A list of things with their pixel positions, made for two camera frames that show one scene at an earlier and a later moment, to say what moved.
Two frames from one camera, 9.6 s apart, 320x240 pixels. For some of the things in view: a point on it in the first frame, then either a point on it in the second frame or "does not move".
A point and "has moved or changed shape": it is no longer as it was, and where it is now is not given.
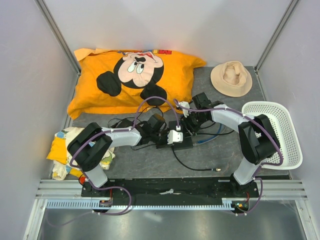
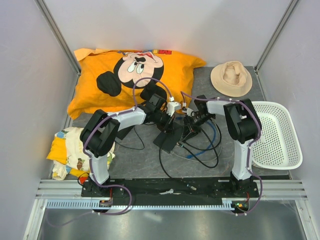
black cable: [217, 169] has moved or changed shape
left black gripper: [164, 144] → [168, 127]
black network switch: [187, 140] has moved or changed shape
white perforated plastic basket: [280, 115] does not move
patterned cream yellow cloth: [59, 154] does not move
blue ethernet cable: [220, 126] → [210, 145]
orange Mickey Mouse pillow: [111, 82] does not move
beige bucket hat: [231, 78] does not move
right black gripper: [190, 128] does not move
